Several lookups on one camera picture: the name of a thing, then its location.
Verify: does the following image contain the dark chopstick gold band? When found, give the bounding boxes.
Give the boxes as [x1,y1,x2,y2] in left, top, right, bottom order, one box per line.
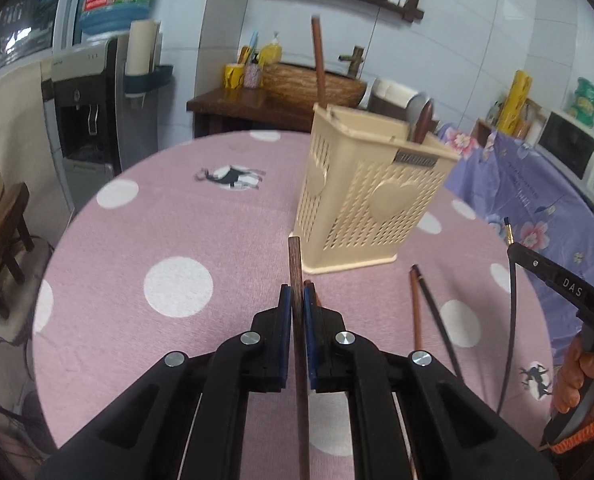
[496,217,518,415]

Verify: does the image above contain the reddish brown chopstick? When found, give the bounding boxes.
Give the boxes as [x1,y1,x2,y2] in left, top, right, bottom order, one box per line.
[409,269,423,351]

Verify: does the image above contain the dark black chopstick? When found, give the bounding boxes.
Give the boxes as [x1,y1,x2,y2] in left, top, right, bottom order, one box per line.
[411,264,464,382]

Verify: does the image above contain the brown wooden chopstick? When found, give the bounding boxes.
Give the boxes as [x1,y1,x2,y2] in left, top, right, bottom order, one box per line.
[303,280,323,308]
[311,15,327,108]
[288,235,310,480]

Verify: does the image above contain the spoon with brown wooden handle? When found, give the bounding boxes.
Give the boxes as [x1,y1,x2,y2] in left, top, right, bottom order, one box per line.
[412,100,434,144]

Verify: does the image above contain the steel spoon grey handle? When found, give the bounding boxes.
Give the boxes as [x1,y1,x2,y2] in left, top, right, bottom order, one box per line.
[405,92,431,134]

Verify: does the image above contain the right hand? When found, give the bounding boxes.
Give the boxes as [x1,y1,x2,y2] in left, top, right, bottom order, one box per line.
[551,335,594,422]

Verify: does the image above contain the white microwave oven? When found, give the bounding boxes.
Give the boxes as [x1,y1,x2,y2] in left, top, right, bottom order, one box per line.
[535,110,594,203]

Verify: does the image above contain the purple floral cloth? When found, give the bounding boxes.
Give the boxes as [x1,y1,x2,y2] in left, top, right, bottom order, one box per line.
[433,121,594,366]

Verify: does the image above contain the pink polka dot tablecloth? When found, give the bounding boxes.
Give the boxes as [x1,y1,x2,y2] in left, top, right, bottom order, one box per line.
[33,132,551,443]

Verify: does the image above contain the green stacked noodle cups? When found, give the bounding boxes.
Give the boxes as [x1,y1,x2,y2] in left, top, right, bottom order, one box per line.
[568,77,594,128]

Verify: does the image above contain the yellow roll package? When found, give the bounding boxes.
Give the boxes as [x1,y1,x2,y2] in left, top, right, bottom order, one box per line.
[497,70,532,136]

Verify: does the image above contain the small wooden stool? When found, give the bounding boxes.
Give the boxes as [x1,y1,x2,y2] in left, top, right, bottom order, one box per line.
[0,182,34,320]

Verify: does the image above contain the cream plastic utensil holder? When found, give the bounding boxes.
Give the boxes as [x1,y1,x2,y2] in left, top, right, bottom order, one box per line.
[293,105,460,274]

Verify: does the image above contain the white brown rice cooker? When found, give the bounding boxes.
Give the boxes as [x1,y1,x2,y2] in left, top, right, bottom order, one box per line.
[367,78,419,120]

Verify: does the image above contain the grey water dispenser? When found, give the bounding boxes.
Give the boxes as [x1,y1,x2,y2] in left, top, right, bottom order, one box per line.
[50,34,158,211]

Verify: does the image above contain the dark wooden side table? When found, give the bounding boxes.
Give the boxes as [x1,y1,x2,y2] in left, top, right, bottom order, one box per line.
[186,88,313,138]

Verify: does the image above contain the bamboo style faucet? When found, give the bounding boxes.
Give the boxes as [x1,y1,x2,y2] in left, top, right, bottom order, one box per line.
[338,46,364,78]

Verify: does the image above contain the yellow mug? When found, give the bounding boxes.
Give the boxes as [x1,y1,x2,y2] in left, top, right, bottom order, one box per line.
[223,63,246,90]

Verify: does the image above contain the woven basket sink bowl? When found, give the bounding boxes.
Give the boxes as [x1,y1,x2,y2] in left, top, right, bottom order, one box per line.
[261,63,367,110]

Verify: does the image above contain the pink small bottle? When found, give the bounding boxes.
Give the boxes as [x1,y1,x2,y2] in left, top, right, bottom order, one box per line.
[244,52,261,89]

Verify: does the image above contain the paper cup stack on dispenser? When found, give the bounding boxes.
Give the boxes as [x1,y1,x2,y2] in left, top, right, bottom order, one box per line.
[124,20,159,76]

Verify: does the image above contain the yellow soap bottle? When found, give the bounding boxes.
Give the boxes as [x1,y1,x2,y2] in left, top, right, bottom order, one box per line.
[258,32,283,68]

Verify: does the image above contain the window with metal frame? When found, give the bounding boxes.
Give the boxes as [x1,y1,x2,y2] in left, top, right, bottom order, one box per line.
[0,0,79,77]

